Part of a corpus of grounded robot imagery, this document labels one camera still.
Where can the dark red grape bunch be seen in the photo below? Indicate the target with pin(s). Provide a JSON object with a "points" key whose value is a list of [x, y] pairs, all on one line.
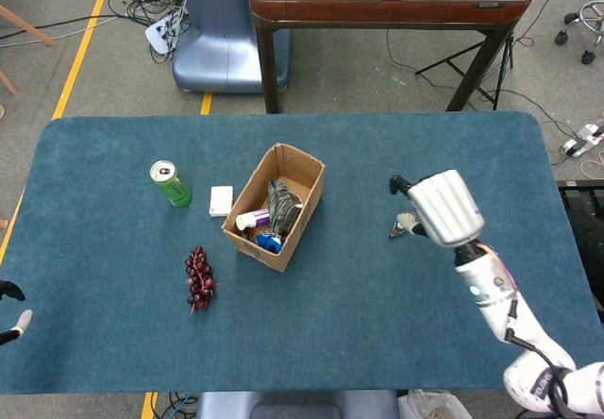
{"points": [[200, 277]]}

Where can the open cardboard box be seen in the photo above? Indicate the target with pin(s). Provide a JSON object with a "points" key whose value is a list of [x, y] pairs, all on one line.
{"points": [[257, 251]]}

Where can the wooden easel frame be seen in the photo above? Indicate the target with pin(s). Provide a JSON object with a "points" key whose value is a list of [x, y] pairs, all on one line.
{"points": [[28, 27]]}

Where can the clear plastic bag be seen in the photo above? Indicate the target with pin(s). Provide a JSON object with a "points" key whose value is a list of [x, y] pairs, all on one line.
{"points": [[434, 407]]}

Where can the chrome wheeled stool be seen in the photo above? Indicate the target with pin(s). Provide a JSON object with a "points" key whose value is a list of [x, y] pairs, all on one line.
{"points": [[561, 38]]}

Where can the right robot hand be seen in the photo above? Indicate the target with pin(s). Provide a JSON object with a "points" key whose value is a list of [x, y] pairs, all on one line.
{"points": [[448, 211]]}

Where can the purple white tube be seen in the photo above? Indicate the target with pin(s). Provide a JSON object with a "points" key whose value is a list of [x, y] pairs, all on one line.
{"points": [[252, 219]]}

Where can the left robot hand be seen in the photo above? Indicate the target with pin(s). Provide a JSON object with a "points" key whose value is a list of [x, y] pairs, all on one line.
{"points": [[24, 319]]}

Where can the brown mahjong table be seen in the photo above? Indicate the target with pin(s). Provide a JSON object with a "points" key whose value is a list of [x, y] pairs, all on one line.
{"points": [[377, 11]]}

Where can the black equipment case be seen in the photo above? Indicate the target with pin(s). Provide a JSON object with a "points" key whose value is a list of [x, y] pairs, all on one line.
{"points": [[585, 221]]}

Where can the small white box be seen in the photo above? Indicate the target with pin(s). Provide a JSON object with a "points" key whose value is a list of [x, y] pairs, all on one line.
{"points": [[221, 201]]}

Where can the grey robot torso base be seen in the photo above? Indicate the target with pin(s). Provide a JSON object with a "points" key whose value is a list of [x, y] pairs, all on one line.
{"points": [[292, 407]]}

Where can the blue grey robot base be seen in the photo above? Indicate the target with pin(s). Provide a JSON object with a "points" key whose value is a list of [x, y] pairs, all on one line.
{"points": [[222, 37]]}

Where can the blue felt table cover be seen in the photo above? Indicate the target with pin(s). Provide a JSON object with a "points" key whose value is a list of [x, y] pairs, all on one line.
{"points": [[330, 343]]}

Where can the grey striped knit glove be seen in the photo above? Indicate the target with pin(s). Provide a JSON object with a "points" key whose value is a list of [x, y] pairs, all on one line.
{"points": [[280, 206]]}

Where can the green drink can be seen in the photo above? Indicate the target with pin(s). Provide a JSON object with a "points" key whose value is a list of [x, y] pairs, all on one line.
{"points": [[177, 190]]}

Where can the black tripod stand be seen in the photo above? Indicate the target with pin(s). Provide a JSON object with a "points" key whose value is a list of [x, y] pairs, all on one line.
{"points": [[510, 55]]}

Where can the blue snack packet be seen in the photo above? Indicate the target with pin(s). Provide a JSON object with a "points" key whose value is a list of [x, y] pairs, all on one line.
{"points": [[271, 242]]}

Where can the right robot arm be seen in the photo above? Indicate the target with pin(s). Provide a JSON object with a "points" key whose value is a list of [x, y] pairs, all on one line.
{"points": [[491, 291]]}

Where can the white power strip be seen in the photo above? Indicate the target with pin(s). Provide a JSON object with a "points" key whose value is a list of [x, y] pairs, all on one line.
{"points": [[158, 37], [578, 143]]}

